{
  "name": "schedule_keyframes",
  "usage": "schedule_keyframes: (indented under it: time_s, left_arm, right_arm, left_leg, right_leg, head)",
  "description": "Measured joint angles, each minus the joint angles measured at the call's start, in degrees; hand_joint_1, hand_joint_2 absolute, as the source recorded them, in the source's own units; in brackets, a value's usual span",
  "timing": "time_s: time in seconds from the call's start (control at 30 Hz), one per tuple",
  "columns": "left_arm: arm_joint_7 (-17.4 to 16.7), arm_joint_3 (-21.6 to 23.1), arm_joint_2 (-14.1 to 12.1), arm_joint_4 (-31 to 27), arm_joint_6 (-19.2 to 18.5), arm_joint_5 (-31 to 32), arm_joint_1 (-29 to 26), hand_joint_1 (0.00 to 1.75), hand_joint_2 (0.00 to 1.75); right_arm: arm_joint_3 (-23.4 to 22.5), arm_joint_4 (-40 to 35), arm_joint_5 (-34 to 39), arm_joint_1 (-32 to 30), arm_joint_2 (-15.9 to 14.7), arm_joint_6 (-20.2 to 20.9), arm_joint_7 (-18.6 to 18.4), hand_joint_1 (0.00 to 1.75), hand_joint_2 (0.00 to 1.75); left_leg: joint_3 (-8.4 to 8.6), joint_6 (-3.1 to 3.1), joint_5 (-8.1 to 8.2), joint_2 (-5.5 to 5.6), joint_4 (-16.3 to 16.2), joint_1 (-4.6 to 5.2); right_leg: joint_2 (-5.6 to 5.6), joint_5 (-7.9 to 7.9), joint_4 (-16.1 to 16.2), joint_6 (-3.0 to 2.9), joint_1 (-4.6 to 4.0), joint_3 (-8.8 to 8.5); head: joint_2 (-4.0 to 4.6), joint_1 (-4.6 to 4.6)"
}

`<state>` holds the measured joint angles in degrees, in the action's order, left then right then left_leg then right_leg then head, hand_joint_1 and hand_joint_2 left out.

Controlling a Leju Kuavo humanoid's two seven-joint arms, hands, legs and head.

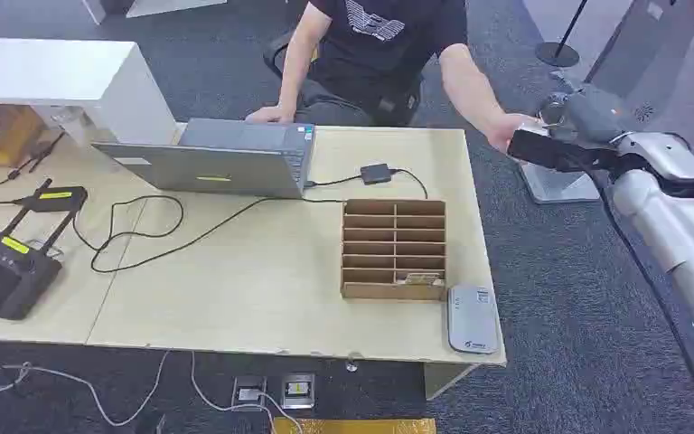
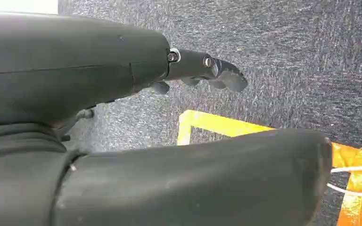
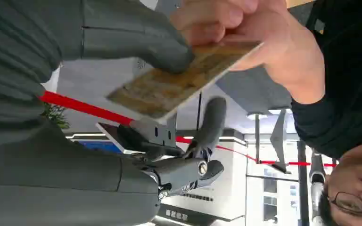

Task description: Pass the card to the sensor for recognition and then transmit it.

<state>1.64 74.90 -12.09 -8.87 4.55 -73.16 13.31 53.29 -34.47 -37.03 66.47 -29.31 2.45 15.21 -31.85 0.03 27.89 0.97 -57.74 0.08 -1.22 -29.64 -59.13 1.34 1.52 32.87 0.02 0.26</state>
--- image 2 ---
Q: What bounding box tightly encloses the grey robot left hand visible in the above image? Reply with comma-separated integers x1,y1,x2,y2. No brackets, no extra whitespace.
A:
0,12,333,226

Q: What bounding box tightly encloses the white panel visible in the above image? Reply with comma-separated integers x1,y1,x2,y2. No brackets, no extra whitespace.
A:
0,0,59,15

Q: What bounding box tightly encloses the ribbed grey left arm sleeve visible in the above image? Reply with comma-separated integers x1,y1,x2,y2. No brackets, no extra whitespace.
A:
0,122,75,226

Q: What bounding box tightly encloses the yellow floor tape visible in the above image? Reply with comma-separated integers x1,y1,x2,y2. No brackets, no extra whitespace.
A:
177,109,276,146

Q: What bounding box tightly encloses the orange floor tape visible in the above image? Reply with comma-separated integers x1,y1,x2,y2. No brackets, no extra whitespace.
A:
331,142,362,226

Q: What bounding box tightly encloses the white cable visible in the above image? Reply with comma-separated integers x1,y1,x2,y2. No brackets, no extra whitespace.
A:
327,183,362,198
330,164,362,174

